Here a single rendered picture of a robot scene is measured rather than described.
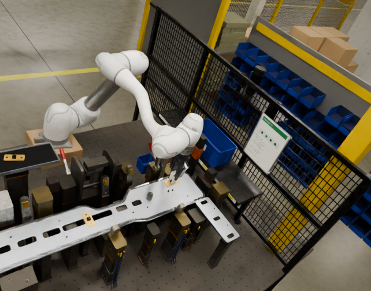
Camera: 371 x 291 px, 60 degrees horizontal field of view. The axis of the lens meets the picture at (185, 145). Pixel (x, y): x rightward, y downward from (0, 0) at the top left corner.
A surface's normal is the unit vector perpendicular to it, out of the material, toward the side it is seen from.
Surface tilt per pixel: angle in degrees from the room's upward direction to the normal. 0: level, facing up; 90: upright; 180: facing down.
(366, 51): 90
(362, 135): 90
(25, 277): 0
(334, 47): 90
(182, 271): 0
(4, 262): 0
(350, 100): 90
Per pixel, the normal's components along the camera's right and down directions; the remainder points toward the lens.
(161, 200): 0.27, -0.73
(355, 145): -0.79, 0.20
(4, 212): 0.55, 0.65
